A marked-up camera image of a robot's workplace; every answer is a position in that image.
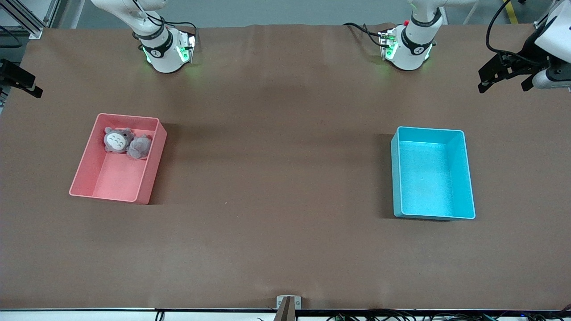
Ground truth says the grey Totoro plush toy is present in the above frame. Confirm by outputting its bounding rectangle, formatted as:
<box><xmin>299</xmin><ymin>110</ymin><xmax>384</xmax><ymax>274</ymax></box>
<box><xmin>103</xmin><ymin>127</ymin><xmax>135</xmax><ymax>154</ymax></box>
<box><xmin>127</xmin><ymin>134</ymin><xmax>153</xmax><ymax>160</ymax></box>

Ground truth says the left arm black gripper cable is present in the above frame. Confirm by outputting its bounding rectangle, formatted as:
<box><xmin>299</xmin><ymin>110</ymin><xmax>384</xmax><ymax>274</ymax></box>
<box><xmin>485</xmin><ymin>0</ymin><xmax>549</xmax><ymax>67</ymax></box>

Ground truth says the right arm base black cable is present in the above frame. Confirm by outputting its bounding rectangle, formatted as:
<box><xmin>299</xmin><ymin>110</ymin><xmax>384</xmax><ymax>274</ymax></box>
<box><xmin>167</xmin><ymin>21</ymin><xmax>199</xmax><ymax>45</ymax></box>

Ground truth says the left arm base black cable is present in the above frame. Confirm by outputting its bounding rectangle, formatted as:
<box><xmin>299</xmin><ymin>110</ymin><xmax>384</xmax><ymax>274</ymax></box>
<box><xmin>343</xmin><ymin>22</ymin><xmax>384</xmax><ymax>47</ymax></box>

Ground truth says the brown table mat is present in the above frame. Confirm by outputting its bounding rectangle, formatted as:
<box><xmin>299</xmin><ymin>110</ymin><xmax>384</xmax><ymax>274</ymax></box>
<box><xmin>0</xmin><ymin>22</ymin><xmax>571</xmax><ymax>310</ymax></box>

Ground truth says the tangled black cable bundle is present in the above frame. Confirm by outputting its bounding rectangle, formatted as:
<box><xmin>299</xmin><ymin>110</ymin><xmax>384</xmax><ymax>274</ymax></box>
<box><xmin>325</xmin><ymin>310</ymin><xmax>571</xmax><ymax>321</ymax></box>

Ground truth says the aluminium frame profile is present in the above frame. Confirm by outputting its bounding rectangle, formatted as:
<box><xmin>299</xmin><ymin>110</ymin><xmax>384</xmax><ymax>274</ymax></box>
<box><xmin>0</xmin><ymin>0</ymin><xmax>58</xmax><ymax>40</ymax></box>
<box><xmin>534</xmin><ymin>0</ymin><xmax>559</xmax><ymax>30</ymax></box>

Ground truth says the pink plastic box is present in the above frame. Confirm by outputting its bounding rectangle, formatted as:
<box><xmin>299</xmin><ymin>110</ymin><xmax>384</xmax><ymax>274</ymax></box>
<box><xmin>69</xmin><ymin>113</ymin><xmax>168</xmax><ymax>205</ymax></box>

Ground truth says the metal camera bracket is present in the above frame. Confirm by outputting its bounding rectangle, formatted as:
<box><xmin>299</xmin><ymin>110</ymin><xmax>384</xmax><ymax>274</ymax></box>
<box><xmin>276</xmin><ymin>295</ymin><xmax>302</xmax><ymax>321</ymax></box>

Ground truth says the right arm base connector plate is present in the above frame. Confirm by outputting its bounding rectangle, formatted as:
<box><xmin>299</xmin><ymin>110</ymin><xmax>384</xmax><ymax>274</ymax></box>
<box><xmin>178</xmin><ymin>33</ymin><xmax>197</xmax><ymax>63</ymax></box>

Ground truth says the arm base black cable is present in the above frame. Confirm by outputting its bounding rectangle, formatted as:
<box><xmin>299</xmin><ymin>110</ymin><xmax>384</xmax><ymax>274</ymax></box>
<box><xmin>343</xmin><ymin>22</ymin><xmax>384</xmax><ymax>47</ymax></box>
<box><xmin>167</xmin><ymin>21</ymin><xmax>199</xmax><ymax>45</ymax></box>

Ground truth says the left arm base connector plate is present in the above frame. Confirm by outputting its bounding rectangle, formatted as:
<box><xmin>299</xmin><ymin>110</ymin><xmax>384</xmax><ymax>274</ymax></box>
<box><xmin>378</xmin><ymin>29</ymin><xmax>397</xmax><ymax>61</ymax></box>

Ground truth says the blue plastic box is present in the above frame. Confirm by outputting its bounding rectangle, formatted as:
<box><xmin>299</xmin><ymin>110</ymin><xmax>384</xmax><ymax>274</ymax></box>
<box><xmin>391</xmin><ymin>126</ymin><xmax>476</xmax><ymax>221</ymax></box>

